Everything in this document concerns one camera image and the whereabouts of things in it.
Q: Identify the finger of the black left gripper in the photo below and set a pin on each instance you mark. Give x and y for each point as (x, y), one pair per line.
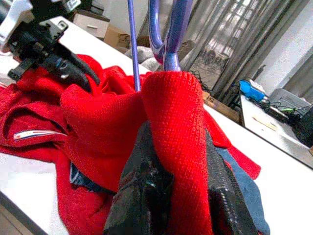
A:
(80, 67)
(73, 77)

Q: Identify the blue plastic device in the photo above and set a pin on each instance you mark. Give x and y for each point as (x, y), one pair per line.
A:
(252, 91)

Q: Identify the white drawer box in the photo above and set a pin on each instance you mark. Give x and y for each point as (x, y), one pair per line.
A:
(93, 25)

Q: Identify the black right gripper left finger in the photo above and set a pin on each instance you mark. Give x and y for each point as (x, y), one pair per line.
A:
(137, 200)

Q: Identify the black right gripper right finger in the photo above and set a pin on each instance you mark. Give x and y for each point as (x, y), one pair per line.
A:
(227, 208)

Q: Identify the cream remote control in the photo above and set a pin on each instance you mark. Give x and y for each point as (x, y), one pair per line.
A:
(265, 123)

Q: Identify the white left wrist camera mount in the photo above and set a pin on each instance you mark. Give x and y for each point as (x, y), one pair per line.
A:
(12, 22)

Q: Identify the red polo shirt blue collar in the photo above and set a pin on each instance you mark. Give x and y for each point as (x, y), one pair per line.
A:
(171, 122)

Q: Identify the grey sheer curtain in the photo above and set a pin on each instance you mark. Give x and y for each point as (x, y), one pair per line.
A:
(232, 36)

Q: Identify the grey pillow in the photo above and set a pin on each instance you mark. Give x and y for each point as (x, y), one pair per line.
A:
(146, 55)

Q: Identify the tall brown cardboard box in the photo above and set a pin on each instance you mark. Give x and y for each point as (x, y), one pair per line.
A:
(115, 39)

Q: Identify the printed brown cardboard box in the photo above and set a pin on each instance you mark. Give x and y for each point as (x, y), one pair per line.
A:
(220, 105)

